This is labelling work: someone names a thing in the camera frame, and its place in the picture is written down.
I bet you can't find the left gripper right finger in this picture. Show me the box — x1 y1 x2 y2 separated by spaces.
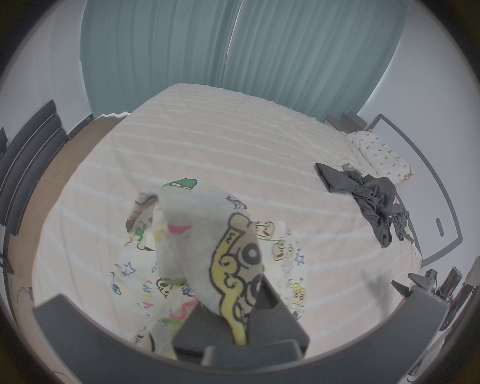
245 275 310 355

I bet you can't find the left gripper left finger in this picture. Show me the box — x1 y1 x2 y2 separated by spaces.
172 303 235 363

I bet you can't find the white printed garment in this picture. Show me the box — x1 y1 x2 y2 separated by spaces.
110 178 310 361

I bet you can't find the bed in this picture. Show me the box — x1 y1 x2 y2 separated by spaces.
32 83 463 361

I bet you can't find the black garment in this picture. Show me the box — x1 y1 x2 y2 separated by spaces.
314 162 412 248

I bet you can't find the white printed pillow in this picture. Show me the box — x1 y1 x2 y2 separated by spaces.
346 129 413 185

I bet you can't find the grey garment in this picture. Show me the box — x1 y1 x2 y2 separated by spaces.
342 162 412 242

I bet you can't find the grey bedside table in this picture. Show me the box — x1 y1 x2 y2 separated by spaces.
324 110 369 133

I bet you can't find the blue-green curtain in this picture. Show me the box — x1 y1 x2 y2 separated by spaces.
219 0 408 123
79 0 241 115

